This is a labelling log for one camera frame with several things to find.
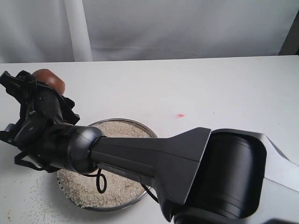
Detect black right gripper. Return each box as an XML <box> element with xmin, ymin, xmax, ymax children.
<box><xmin>24</xmin><ymin>81</ymin><xmax>80</xmax><ymax>124</ymax></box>

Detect brown wooden cup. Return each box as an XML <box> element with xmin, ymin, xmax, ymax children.
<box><xmin>32</xmin><ymin>69</ymin><xmax>65</xmax><ymax>95</ymax></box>

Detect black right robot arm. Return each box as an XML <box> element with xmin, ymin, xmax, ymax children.
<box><xmin>6</xmin><ymin>82</ymin><xmax>299</xmax><ymax>224</ymax></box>

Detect rice in steel tray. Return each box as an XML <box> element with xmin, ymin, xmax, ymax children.
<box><xmin>57</xmin><ymin>121</ymin><xmax>155</xmax><ymax>207</ymax></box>

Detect spilled rice grains on table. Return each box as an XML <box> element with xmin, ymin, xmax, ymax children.
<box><xmin>15</xmin><ymin>175</ymin><xmax>75</xmax><ymax>224</ymax></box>

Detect white backdrop curtain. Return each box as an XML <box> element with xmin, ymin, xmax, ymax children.
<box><xmin>0</xmin><ymin>0</ymin><xmax>299</xmax><ymax>63</ymax></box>

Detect round steel tray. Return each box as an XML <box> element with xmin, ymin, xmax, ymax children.
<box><xmin>56</xmin><ymin>118</ymin><xmax>157</xmax><ymax>209</ymax></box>

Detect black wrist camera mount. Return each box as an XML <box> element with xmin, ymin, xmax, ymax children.
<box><xmin>0</xmin><ymin>70</ymin><xmax>37</xmax><ymax>146</ymax></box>

